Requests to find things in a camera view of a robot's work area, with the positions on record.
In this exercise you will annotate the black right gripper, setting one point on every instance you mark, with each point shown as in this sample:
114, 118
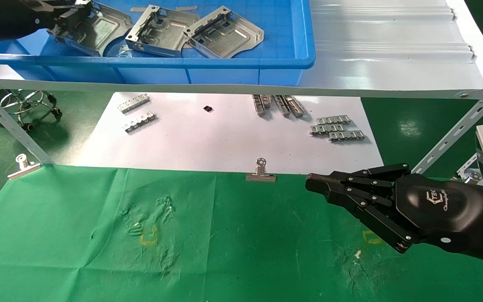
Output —
447, 214

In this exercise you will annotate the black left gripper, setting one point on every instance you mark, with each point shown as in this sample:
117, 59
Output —
6, 19

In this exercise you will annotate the silver sheet metal bracket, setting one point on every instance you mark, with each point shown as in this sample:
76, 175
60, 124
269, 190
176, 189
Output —
224, 35
103, 29
166, 31

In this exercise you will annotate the silver linked metal strip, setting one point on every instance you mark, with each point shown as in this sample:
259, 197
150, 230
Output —
140, 122
347, 136
333, 120
327, 129
133, 103

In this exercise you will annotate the clear plastic scrap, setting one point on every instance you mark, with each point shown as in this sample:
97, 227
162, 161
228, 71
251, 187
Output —
124, 51

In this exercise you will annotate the grey tape strip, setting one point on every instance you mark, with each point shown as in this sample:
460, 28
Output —
186, 8
138, 9

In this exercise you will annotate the chrome stool base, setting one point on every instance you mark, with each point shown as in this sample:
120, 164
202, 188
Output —
27, 126

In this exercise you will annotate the metal strips group top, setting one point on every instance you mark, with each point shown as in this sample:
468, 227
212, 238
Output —
295, 105

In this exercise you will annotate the green table cloth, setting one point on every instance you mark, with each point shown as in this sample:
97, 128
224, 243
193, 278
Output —
245, 251

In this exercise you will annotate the white metal shelf rack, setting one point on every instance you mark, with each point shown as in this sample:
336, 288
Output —
392, 42

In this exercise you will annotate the blue plastic bin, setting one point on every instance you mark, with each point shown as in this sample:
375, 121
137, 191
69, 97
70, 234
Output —
224, 73

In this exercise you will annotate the small black part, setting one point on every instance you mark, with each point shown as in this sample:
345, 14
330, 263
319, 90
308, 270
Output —
208, 108

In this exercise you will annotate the grey metal slide rail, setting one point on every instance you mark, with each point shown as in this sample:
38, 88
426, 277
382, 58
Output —
282, 105
267, 100
259, 105

